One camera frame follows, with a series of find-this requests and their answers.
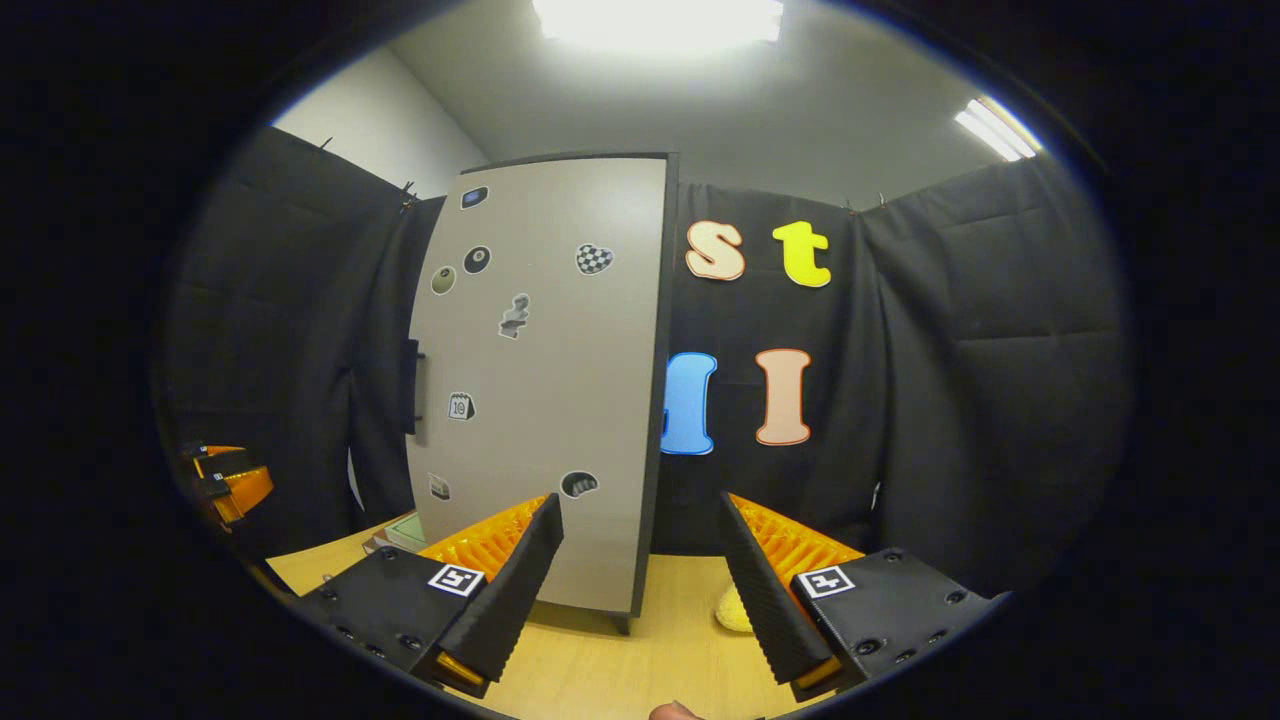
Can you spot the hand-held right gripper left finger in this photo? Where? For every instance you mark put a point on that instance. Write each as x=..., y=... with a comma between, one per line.
x=515, y=600

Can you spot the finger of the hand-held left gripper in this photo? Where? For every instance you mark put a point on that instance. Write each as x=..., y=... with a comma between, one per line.
x=245, y=492
x=225, y=463

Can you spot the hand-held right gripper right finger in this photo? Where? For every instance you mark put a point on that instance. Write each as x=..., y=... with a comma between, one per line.
x=765, y=610

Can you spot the grey cabinet door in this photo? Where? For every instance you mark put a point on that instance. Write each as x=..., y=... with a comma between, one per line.
x=550, y=400

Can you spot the yellow bread toy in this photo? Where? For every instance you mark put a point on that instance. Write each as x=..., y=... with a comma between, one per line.
x=733, y=612

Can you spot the green cover book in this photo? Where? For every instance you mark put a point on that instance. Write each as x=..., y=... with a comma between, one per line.
x=410, y=530

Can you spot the black backdrop cloth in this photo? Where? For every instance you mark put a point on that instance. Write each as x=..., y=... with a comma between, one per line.
x=950, y=400

